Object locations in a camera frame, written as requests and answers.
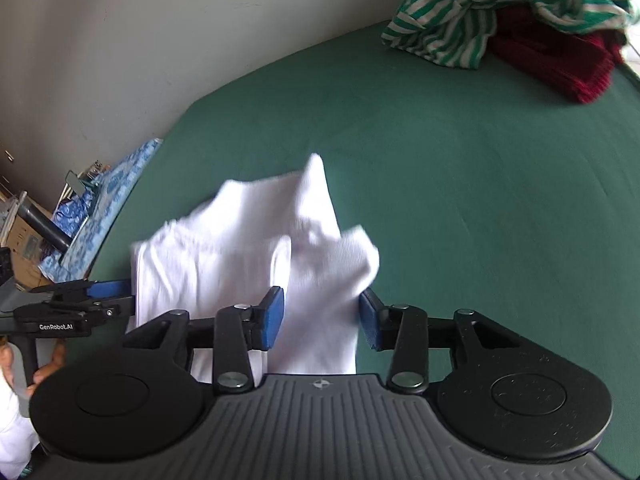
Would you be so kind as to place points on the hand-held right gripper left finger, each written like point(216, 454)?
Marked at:
point(272, 317)

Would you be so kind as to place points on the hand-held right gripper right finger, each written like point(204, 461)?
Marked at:
point(370, 320)

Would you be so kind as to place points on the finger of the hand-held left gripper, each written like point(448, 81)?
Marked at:
point(112, 288)
point(115, 307)

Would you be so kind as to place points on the white t-shirt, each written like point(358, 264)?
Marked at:
point(240, 250)

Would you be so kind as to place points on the person's left forearm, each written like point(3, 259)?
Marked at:
point(12, 435)

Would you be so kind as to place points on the person's left hand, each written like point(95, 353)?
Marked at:
point(52, 362)

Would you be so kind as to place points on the cardboard boxes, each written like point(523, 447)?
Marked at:
point(25, 260)

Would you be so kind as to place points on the grey cylindrical tube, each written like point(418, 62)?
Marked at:
point(45, 227)

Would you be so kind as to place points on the blue floral towel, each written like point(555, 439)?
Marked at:
point(110, 195)

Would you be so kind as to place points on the small rectangular mirror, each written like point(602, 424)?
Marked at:
point(75, 181)

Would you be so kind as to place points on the green striped shirt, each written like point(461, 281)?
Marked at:
point(450, 20)

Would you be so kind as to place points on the dark red knitted garment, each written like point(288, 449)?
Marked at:
point(550, 60)

